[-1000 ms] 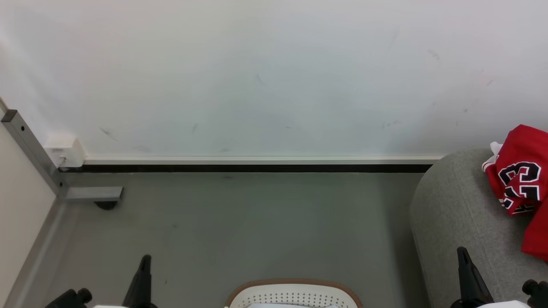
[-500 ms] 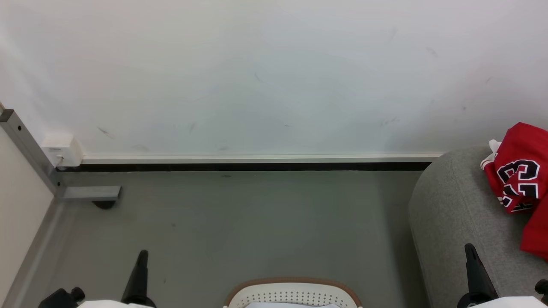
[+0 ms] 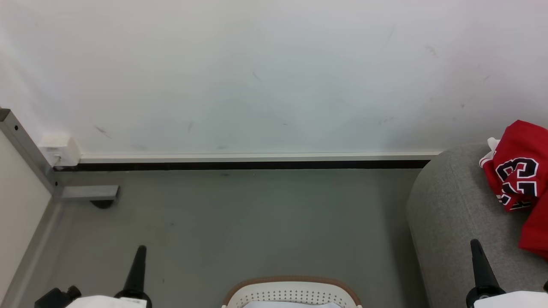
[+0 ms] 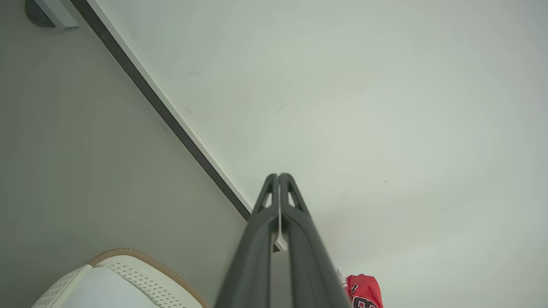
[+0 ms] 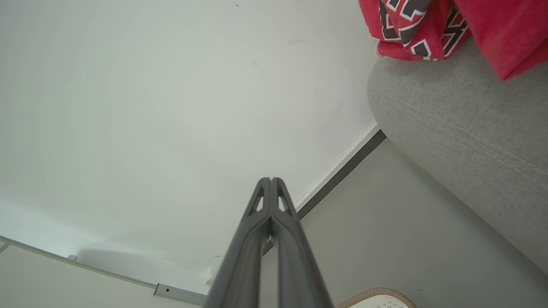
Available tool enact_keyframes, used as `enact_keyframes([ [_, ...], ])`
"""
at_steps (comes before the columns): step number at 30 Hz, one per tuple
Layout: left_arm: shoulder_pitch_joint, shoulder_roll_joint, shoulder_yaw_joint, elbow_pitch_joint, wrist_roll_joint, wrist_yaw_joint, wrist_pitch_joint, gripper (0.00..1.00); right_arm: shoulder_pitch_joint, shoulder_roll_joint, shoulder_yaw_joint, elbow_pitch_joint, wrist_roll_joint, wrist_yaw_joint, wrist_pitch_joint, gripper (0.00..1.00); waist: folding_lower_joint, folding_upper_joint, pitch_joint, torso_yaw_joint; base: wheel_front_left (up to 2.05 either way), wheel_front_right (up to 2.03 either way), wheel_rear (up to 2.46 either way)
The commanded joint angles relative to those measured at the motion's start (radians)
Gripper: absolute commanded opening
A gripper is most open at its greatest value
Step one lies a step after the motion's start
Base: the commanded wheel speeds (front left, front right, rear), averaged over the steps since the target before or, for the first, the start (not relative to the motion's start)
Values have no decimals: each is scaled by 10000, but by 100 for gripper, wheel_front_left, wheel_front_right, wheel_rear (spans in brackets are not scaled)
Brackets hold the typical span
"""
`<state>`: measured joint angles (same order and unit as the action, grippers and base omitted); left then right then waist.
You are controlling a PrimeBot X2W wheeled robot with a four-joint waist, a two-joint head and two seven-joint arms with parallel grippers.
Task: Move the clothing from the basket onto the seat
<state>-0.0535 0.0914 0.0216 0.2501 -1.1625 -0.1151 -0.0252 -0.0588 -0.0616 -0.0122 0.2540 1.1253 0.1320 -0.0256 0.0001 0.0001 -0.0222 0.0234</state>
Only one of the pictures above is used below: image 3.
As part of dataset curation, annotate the grey fabric sofa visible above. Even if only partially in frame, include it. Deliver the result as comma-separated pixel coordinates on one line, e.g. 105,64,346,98
407,142,548,308

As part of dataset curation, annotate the white and black baseboard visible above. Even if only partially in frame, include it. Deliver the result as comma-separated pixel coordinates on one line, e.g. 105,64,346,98
54,151,441,171

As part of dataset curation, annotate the red jersey number 23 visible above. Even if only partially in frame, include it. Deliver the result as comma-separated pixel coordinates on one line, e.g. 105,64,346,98
479,120,548,259

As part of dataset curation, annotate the grey metal partition frame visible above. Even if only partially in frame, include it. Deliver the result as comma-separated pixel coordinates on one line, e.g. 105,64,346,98
0,108,119,308

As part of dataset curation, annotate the white laundry basket brown rim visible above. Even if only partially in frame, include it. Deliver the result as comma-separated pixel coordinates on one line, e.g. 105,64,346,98
221,276,362,308

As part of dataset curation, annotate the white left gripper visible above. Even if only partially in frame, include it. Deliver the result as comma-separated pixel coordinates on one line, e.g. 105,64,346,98
66,245,153,308

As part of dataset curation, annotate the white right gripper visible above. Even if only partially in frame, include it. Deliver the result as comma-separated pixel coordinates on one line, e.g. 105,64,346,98
465,239,548,308

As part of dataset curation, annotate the white partition panel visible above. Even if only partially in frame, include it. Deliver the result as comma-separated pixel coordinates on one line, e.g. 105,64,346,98
0,130,53,291

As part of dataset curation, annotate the white wall socket box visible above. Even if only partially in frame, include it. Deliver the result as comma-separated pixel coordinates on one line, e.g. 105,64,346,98
39,133,81,167

